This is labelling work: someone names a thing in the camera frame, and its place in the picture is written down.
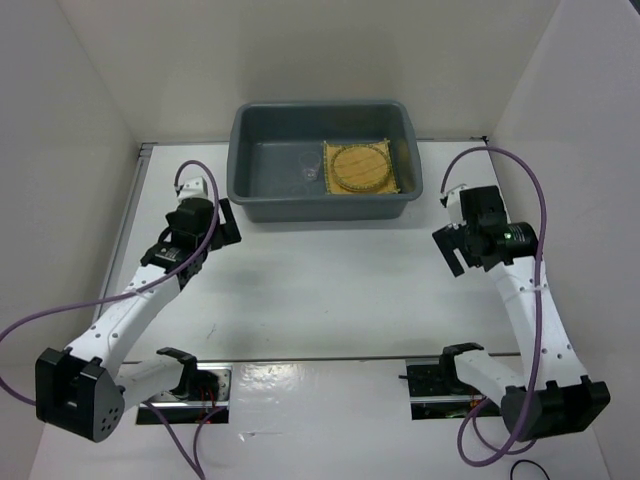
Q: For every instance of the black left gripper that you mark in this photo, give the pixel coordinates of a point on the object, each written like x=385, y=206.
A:
x=226, y=233

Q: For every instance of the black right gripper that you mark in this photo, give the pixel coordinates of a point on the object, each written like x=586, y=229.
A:
x=448, y=239

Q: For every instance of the square woven bamboo tray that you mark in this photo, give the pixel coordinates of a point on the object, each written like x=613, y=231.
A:
x=390, y=187

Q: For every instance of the round yellow bamboo plate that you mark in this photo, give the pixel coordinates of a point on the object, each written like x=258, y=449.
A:
x=360, y=168

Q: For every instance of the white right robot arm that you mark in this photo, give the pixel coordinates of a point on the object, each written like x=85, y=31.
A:
x=553, y=395

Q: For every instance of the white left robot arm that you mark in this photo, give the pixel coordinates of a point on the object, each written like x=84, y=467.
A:
x=84, y=389

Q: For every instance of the grey plastic bin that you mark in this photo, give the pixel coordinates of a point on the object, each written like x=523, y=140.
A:
x=268, y=138

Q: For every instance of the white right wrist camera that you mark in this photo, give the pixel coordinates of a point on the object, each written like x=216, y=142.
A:
x=451, y=201

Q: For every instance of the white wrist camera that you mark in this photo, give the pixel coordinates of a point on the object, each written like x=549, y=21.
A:
x=194, y=188
x=451, y=201

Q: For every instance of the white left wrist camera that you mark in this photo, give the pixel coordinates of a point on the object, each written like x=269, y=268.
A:
x=194, y=188

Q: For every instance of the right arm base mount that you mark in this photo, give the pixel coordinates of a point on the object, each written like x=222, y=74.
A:
x=431, y=398

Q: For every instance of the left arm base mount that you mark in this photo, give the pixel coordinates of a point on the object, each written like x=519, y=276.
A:
x=211, y=393

